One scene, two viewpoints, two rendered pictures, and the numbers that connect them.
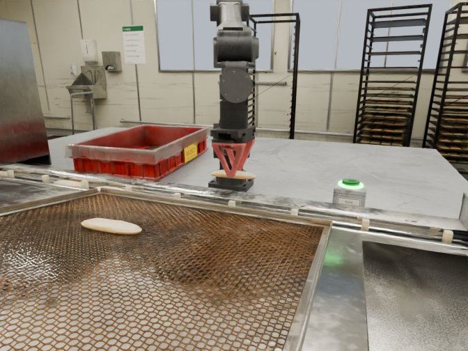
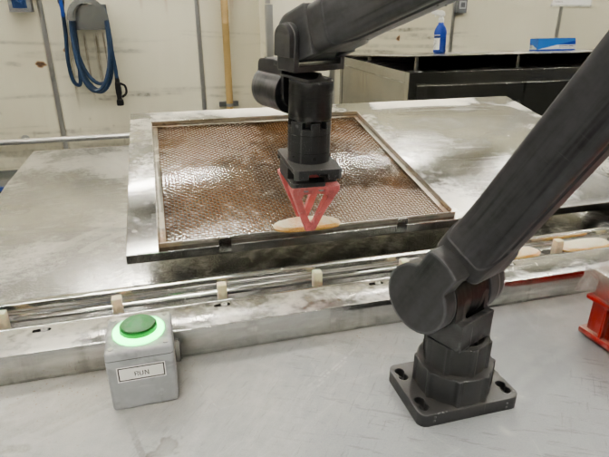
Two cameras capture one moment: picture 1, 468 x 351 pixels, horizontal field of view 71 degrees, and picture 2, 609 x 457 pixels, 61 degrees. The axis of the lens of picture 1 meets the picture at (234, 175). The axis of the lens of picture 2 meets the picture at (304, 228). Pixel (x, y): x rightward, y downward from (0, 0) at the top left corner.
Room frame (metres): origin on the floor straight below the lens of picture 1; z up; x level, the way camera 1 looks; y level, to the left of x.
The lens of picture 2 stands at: (1.22, -0.40, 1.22)
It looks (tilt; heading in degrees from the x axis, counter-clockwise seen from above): 23 degrees down; 144
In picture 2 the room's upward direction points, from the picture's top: straight up
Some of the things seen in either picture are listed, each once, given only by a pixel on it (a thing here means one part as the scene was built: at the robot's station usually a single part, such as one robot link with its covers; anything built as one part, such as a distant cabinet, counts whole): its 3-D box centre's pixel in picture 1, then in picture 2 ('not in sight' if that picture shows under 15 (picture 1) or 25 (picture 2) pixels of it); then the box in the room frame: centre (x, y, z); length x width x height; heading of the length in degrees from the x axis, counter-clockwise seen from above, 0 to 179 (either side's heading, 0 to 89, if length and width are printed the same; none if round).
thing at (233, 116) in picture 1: (233, 118); (308, 144); (0.67, 0.00, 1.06); 0.10 x 0.07 x 0.07; 160
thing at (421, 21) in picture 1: (388, 96); not in sight; (3.83, -1.76, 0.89); 0.60 x 0.59 x 1.78; 62
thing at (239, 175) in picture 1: (233, 173); (306, 222); (0.66, 0.00, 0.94); 0.10 x 0.04 x 0.01; 70
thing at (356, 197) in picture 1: (347, 207); (144, 369); (0.72, -0.27, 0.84); 0.08 x 0.08 x 0.11; 70
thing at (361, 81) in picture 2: not in sight; (506, 131); (-0.67, 2.53, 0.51); 1.93 x 1.05 x 1.02; 70
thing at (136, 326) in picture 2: (350, 184); (139, 329); (0.72, -0.27, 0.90); 0.04 x 0.04 x 0.02
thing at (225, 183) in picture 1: (230, 173); (453, 362); (0.93, 0.01, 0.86); 0.12 x 0.09 x 0.08; 70
